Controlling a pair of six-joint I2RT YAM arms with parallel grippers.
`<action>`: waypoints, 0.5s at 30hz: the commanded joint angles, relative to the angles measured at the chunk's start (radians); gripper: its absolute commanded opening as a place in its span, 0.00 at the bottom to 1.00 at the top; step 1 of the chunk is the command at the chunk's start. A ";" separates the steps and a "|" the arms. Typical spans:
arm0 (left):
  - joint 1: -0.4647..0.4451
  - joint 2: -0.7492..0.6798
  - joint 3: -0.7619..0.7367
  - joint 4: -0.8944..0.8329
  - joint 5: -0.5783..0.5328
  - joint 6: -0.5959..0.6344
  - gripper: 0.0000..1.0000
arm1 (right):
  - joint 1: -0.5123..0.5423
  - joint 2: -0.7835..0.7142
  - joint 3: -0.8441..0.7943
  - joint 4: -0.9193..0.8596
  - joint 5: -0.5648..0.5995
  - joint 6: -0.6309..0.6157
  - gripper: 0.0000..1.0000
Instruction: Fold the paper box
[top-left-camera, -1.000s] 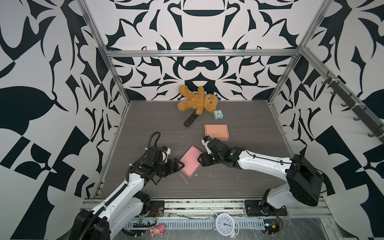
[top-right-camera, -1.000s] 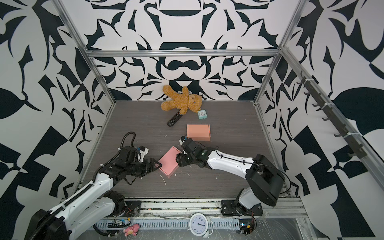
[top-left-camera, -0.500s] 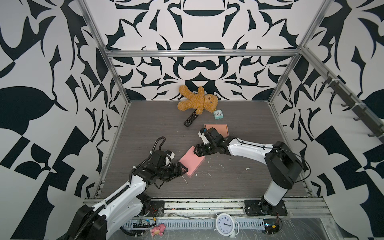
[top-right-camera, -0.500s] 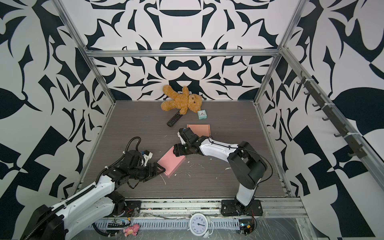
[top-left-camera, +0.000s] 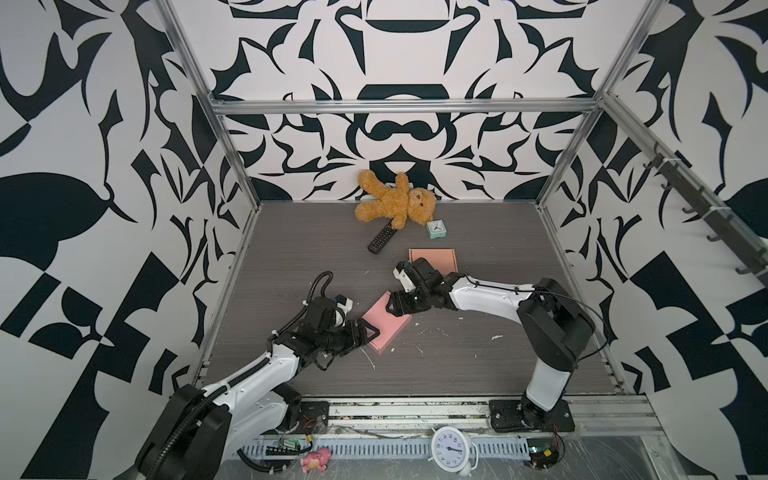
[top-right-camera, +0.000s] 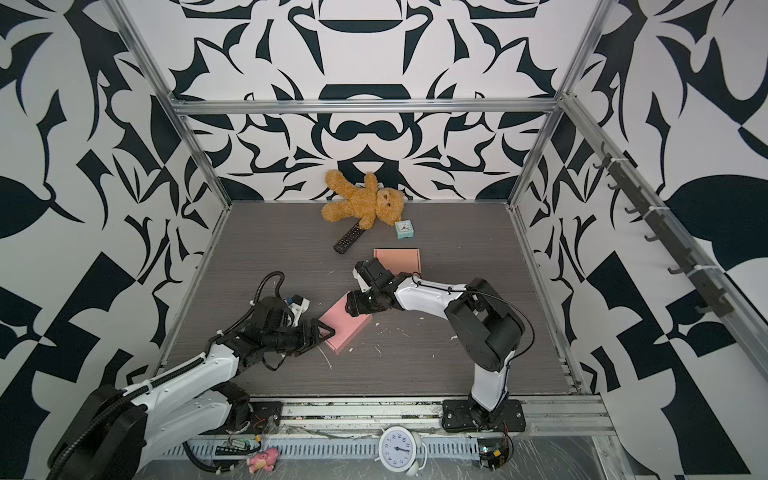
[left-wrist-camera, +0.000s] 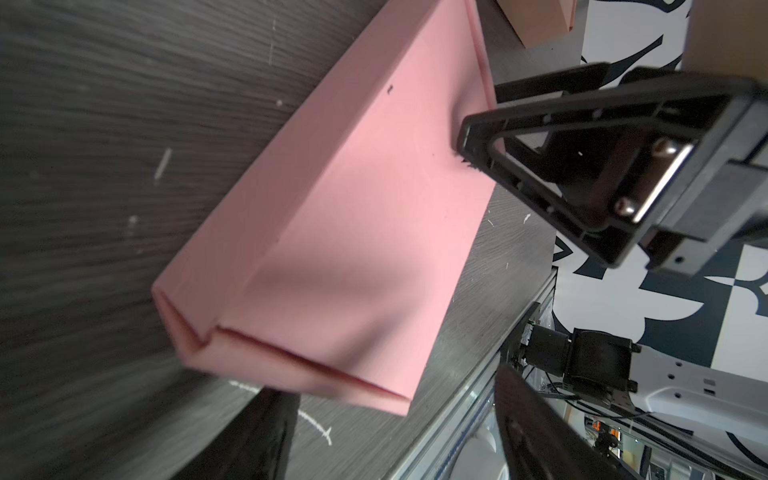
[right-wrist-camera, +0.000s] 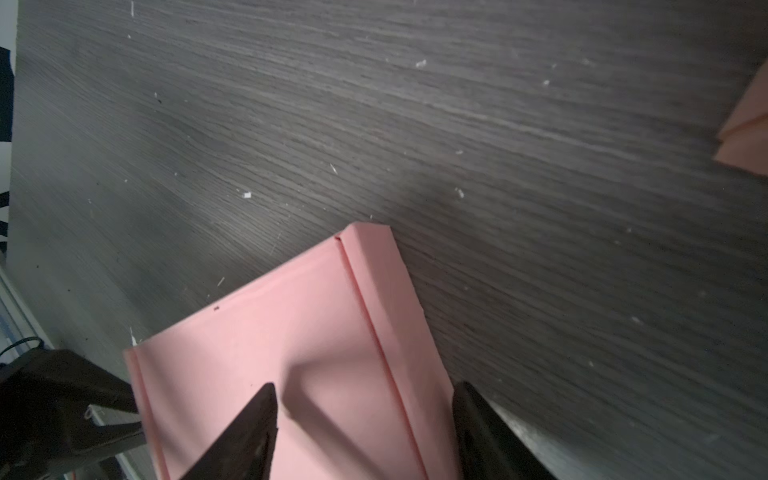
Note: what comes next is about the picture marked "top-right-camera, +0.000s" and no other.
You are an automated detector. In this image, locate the pink cardboard box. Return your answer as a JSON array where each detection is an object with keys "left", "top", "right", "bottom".
[{"left": 319, "top": 293, "right": 373, "bottom": 355}]

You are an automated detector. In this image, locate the salmon cardboard box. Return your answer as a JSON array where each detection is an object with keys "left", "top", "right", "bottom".
[{"left": 374, "top": 249, "right": 422, "bottom": 275}]

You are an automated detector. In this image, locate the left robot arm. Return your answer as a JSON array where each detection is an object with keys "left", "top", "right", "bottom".
[{"left": 48, "top": 297, "right": 335, "bottom": 479}]

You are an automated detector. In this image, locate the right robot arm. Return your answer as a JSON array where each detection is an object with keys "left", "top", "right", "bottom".
[{"left": 345, "top": 258, "right": 526, "bottom": 418}]

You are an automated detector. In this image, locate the black remote control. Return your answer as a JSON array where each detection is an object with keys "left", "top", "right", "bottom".
[{"left": 333, "top": 222, "right": 365, "bottom": 255}]

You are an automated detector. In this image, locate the small teal alarm clock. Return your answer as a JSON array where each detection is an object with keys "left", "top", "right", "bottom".
[{"left": 394, "top": 220, "right": 415, "bottom": 239}]

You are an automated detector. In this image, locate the brown teddy bear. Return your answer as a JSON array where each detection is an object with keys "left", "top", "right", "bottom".
[{"left": 321, "top": 170, "right": 406, "bottom": 230}]

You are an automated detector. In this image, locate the left circuit board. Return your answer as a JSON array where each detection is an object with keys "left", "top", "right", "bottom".
[{"left": 215, "top": 436, "right": 262, "bottom": 456}]

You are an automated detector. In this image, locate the circuit board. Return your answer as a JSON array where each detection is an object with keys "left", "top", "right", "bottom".
[
  {"left": 478, "top": 436, "right": 515, "bottom": 471},
  {"left": 215, "top": 436, "right": 262, "bottom": 456}
]

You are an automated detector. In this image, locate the small pink toy figure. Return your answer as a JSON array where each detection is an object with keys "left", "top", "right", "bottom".
[{"left": 247, "top": 447, "right": 280, "bottom": 474}]

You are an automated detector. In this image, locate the white round analog clock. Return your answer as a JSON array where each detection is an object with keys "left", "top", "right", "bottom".
[{"left": 376, "top": 426, "right": 429, "bottom": 477}]

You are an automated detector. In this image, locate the right circuit board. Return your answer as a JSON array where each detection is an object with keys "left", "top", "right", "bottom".
[{"left": 478, "top": 436, "right": 515, "bottom": 471}]

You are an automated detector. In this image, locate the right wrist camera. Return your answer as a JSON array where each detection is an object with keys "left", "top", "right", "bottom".
[{"left": 352, "top": 269, "right": 370, "bottom": 292}]

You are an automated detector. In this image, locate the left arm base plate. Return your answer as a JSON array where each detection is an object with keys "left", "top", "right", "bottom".
[{"left": 203, "top": 401, "right": 283, "bottom": 435}]

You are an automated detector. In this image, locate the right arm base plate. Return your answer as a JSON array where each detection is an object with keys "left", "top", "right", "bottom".
[{"left": 441, "top": 399, "right": 527, "bottom": 433}]

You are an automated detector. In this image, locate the black corrugated cable hose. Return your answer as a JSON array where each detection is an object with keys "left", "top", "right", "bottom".
[{"left": 44, "top": 271, "right": 286, "bottom": 480}]

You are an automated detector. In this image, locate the wall hook rack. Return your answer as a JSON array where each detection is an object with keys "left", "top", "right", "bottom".
[{"left": 597, "top": 153, "right": 735, "bottom": 318}]

